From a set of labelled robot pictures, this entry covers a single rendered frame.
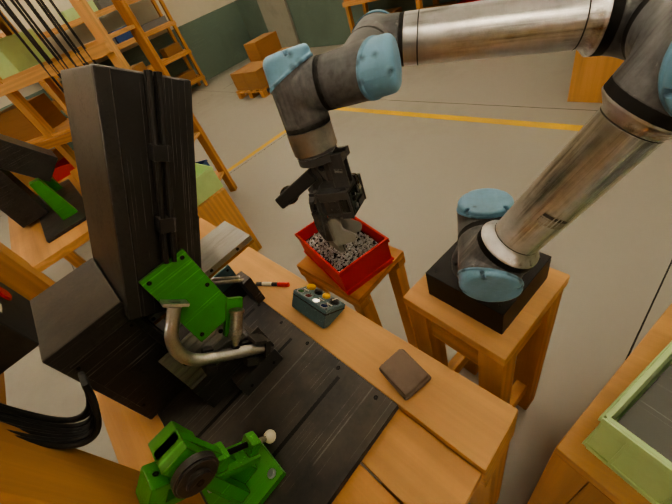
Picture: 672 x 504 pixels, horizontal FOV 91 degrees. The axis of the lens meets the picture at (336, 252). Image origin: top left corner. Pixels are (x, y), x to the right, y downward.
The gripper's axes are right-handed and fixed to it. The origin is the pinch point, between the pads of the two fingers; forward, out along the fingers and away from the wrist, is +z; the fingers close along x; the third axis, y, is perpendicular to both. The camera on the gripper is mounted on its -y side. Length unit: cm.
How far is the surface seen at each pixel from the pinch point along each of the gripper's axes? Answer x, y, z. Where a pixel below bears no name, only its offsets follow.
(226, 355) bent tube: -16.6, -31.4, 20.9
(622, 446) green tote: -11, 48, 36
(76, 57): 140, -248, -72
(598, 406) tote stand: 2, 48, 46
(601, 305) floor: 98, 73, 113
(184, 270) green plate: -10.0, -35.9, -1.1
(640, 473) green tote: -13, 51, 41
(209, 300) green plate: -10.2, -34.4, 8.5
